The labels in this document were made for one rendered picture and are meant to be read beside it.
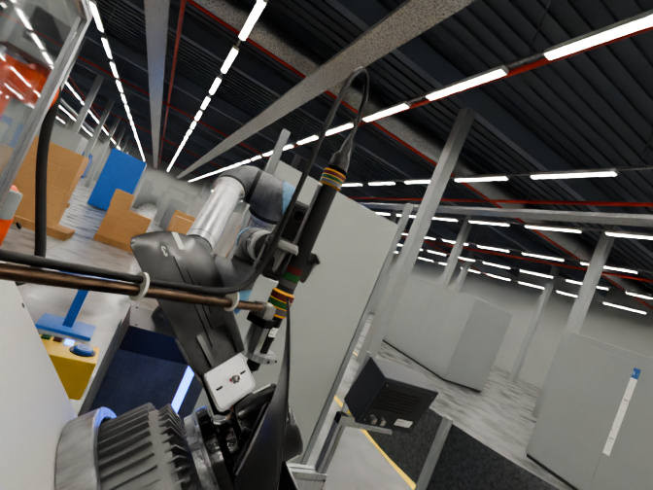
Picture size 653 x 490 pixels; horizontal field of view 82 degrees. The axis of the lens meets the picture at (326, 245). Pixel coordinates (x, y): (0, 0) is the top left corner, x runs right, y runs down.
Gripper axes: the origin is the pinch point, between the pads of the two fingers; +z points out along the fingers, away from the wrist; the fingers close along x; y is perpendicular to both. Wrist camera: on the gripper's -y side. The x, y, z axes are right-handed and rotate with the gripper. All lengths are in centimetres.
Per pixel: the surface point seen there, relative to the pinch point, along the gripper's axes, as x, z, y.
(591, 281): -1020, -498, -239
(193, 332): 13.7, 3.4, 17.8
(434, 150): -576, -742, -404
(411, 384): -69, -32, 26
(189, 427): 9.7, 7.3, 29.8
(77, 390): 23, -34, 48
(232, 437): 3.7, 9.2, 29.3
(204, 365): 10.8, 5.2, 21.5
